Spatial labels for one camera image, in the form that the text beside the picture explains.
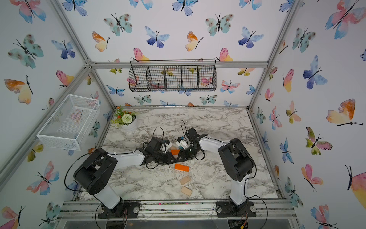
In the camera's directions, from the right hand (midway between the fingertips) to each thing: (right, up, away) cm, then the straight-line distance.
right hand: (181, 159), depth 88 cm
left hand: (-2, -1, 0) cm, 2 cm away
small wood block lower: (+3, -16, -8) cm, 18 cm away
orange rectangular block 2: (0, -5, +1) cm, 5 cm away
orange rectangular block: (-3, +6, -6) cm, 8 cm away
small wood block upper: (+2, -11, -4) cm, 12 cm away
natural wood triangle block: (-5, +6, +6) cm, 10 cm away
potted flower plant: (-35, +24, +3) cm, 42 cm away
